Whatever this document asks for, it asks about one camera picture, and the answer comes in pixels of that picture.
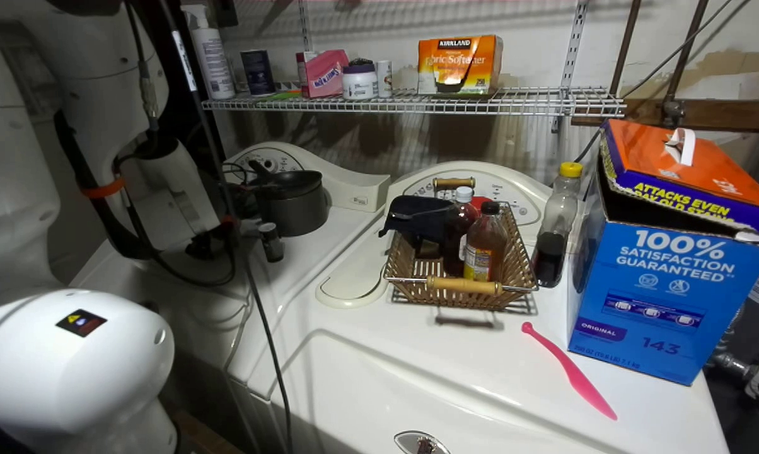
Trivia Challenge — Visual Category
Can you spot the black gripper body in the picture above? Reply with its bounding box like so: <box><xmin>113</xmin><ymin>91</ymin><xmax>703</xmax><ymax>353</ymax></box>
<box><xmin>183</xmin><ymin>215</ymin><xmax>262</xmax><ymax>263</ymax></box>

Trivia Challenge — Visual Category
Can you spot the black cooking pot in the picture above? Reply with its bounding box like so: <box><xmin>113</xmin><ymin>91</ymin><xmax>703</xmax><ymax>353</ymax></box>
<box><xmin>248</xmin><ymin>159</ymin><xmax>331</xmax><ymax>237</ymax></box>

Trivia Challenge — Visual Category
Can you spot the small black shaker silver cap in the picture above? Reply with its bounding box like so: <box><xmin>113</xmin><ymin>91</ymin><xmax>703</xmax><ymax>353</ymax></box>
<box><xmin>256</xmin><ymin>223</ymin><xmax>287</xmax><ymax>265</ymax></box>

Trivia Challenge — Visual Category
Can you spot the white washing machine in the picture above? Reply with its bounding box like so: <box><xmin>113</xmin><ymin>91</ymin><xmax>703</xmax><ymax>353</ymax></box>
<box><xmin>72</xmin><ymin>140</ymin><xmax>393</xmax><ymax>454</ymax></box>

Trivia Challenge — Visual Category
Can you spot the dark cylindrical can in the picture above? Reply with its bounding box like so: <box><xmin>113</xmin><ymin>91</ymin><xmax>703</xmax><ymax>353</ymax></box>
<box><xmin>240</xmin><ymin>48</ymin><xmax>277</xmax><ymax>97</ymax></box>

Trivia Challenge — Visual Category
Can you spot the tall white plastic bottle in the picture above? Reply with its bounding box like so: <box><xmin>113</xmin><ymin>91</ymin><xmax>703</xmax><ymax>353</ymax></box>
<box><xmin>181</xmin><ymin>2</ymin><xmax>236</xmax><ymax>102</ymax></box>

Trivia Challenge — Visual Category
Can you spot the pink cardboard box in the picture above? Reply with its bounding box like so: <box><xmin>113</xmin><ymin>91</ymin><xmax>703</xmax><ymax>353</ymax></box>
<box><xmin>296</xmin><ymin>48</ymin><xmax>351</xmax><ymax>102</ymax></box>

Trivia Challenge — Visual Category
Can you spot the black plastic item in basket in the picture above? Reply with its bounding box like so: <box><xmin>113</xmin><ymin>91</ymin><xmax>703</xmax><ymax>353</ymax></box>
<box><xmin>375</xmin><ymin>195</ymin><xmax>464</xmax><ymax>261</ymax></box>

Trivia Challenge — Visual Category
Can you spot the white jar dark lid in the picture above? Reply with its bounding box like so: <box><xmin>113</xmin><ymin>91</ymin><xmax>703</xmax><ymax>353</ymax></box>
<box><xmin>340</xmin><ymin>58</ymin><xmax>381</xmax><ymax>104</ymax></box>

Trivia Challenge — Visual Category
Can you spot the red capped sauce bottle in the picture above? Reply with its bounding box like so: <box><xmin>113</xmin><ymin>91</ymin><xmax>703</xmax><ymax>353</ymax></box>
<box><xmin>456</xmin><ymin>195</ymin><xmax>492</xmax><ymax>265</ymax></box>

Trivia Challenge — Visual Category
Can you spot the brown bottle yellow label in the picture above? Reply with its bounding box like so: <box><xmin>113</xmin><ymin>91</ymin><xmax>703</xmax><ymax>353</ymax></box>
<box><xmin>461</xmin><ymin>200</ymin><xmax>509</xmax><ymax>285</ymax></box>

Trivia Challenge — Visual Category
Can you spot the white dryer machine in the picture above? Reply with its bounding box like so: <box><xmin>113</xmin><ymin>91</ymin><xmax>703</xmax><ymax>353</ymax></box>
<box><xmin>249</xmin><ymin>159</ymin><xmax>731</xmax><ymax>454</ymax></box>

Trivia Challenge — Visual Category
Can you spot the orange yellow cardboard box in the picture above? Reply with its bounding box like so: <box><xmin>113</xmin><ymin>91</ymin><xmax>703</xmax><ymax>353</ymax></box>
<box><xmin>415</xmin><ymin>34</ymin><xmax>504</xmax><ymax>97</ymax></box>

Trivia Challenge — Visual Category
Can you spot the dark liquid bottle yellow cap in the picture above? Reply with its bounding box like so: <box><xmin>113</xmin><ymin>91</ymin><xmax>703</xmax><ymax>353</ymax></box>
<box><xmin>533</xmin><ymin>159</ymin><xmax>586</xmax><ymax>291</ymax></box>

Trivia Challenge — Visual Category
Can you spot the pink plastic spatula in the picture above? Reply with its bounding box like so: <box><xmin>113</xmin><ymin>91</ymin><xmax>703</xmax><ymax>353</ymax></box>
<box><xmin>519</xmin><ymin>321</ymin><xmax>620</xmax><ymax>424</ymax></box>

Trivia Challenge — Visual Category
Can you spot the blue detergent box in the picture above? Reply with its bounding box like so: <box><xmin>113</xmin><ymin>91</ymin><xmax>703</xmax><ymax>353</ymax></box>
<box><xmin>564</xmin><ymin>118</ymin><xmax>759</xmax><ymax>388</ymax></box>

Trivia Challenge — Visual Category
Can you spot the metal shelf upright rail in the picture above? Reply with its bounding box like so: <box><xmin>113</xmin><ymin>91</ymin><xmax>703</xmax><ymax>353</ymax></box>
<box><xmin>551</xmin><ymin>0</ymin><xmax>594</xmax><ymax>136</ymax></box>
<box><xmin>296</xmin><ymin>0</ymin><xmax>314</xmax><ymax>55</ymax></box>

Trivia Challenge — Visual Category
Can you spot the white wire shelf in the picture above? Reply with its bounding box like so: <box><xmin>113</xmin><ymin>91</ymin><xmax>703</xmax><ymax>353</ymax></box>
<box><xmin>198</xmin><ymin>86</ymin><xmax>631</xmax><ymax>121</ymax></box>

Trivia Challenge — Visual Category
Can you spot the wooden handled utensil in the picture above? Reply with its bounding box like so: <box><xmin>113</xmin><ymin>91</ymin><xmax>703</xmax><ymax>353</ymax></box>
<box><xmin>424</xmin><ymin>276</ymin><xmax>507</xmax><ymax>299</ymax></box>

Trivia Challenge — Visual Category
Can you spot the wire dish rack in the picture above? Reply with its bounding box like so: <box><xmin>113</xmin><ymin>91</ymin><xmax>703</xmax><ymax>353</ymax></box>
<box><xmin>384</xmin><ymin>203</ymin><xmax>539</xmax><ymax>318</ymax></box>

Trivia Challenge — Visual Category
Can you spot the metal pipe frame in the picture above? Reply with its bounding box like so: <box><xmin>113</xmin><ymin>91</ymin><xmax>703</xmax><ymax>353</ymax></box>
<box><xmin>608</xmin><ymin>0</ymin><xmax>739</xmax><ymax>131</ymax></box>

